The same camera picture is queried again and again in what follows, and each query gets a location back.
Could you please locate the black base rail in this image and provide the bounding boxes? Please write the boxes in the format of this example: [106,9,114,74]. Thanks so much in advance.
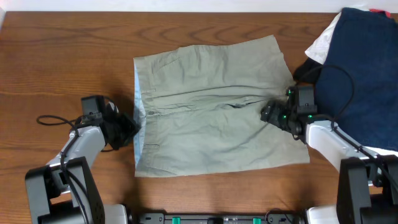
[134,208,308,224]

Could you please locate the khaki shorts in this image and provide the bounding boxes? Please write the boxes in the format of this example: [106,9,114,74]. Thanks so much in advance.
[134,35,310,177]

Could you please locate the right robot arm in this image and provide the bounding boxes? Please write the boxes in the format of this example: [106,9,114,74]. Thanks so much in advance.
[261,100,397,224]

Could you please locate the white garment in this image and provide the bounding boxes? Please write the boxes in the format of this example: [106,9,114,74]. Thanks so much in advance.
[305,13,341,64]

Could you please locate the red garment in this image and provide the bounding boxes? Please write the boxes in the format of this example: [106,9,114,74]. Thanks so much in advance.
[369,9,391,18]

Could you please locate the navy blue garment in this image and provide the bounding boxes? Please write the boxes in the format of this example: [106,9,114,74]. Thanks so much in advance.
[315,7,397,151]

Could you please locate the black garment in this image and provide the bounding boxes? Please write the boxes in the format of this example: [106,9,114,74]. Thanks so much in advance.
[293,58,322,84]

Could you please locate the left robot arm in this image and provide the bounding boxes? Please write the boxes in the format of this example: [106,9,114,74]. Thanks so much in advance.
[25,113,139,223]

